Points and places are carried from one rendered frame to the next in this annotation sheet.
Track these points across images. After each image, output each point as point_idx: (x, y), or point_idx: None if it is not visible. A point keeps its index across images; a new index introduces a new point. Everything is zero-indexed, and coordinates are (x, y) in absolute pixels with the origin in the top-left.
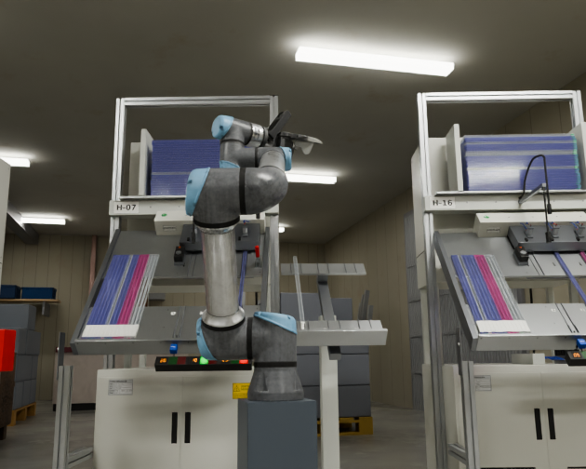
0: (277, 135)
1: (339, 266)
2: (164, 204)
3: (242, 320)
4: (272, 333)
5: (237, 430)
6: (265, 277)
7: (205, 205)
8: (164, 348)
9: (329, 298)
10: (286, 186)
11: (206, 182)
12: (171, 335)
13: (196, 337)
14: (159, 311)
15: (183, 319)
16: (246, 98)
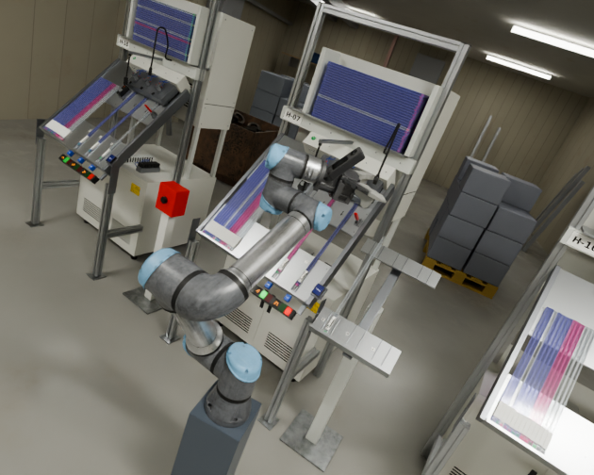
0: (340, 175)
1: (417, 268)
2: (320, 125)
3: (210, 352)
4: (227, 376)
5: None
6: (353, 241)
7: (151, 293)
8: None
9: (387, 292)
10: (232, 306)
11: (149, 279)
12: None
13: (183, 339)
14: (262, 232)
15: None
16: (434, 38)
